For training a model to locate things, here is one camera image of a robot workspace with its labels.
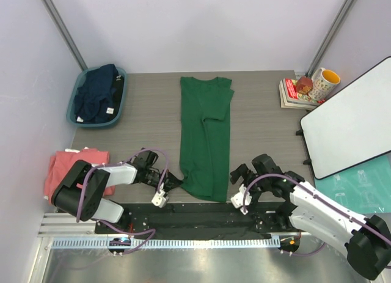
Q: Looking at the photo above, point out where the green t shirt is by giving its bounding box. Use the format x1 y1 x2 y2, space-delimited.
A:
180 77 234 202

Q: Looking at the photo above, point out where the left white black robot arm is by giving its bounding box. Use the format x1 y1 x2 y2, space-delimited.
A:
50 148 183 233

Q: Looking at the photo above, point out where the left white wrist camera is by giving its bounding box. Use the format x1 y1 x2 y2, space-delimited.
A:
152 189 169 208

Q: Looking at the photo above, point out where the purple cable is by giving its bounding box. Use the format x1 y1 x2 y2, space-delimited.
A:
243 174 391 257
75 147 170 255

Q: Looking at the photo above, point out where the aluminium frame post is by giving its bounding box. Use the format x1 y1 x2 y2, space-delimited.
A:
305 0 357 76
41 0 87 70

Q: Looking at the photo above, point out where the teal folding board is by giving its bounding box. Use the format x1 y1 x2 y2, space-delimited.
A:
315 154 390 214

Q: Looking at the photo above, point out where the navy blue t shirt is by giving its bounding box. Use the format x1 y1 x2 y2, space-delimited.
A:
73 64 126 124

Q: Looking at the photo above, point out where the red small box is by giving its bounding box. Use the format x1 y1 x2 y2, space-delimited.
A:
296 76 313 95

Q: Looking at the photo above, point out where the slotted cable duct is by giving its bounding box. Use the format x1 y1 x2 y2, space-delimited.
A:
52 236 280 249

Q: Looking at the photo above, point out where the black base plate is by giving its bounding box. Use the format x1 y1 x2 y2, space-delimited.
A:
114 202 299 240

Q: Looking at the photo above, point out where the teal plastic basket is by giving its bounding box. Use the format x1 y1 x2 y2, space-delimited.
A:
66 65 128 130

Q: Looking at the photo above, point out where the stack of books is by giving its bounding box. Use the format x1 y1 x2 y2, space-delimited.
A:
279 78 325 110

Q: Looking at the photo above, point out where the left aluminium frame post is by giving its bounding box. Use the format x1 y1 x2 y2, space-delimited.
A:
41 0 87 70

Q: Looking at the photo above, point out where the right aluminium frame post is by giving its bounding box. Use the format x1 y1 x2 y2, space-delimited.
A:
305 0 357 76

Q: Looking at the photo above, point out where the white mug yellow inside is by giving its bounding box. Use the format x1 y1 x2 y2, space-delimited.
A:
308 67 340 101

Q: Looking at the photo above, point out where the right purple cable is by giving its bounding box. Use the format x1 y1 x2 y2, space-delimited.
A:
243 174 391 257

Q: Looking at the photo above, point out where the aluminium rail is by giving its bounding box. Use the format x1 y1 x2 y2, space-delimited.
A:
38 212 98 237

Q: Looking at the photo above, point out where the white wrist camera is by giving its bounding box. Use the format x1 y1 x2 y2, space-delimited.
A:
230 184 252 215
152 189 169 208

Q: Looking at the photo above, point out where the white board black rim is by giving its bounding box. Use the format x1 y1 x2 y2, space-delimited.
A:
299 57 390 180

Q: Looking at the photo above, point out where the pink folded t shirt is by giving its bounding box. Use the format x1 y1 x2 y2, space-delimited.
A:
43 147 109 204

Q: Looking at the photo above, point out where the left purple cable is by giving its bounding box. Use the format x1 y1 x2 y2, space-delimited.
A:
75 147 170 255

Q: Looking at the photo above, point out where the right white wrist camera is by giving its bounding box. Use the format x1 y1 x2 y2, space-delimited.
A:
230 184 252 215

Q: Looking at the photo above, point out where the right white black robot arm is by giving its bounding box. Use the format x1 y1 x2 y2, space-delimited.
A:
230 154 390 281

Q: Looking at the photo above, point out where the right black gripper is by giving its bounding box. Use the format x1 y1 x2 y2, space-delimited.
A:
230 164 270 210

